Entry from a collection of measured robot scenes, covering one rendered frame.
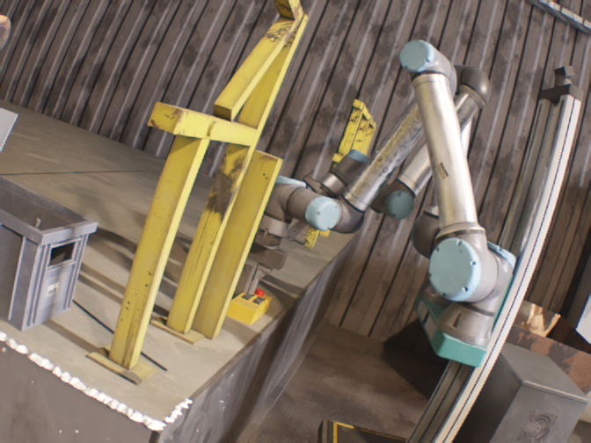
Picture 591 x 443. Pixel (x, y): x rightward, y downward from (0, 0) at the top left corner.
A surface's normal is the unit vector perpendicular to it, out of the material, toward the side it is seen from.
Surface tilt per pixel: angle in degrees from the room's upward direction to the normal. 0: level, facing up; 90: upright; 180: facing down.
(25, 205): 90
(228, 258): 90
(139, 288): 90
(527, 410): 90
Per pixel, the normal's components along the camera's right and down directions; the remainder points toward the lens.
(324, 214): 0.62, 0.33
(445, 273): -0.64, -0.06
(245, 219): -0.18, 0.07
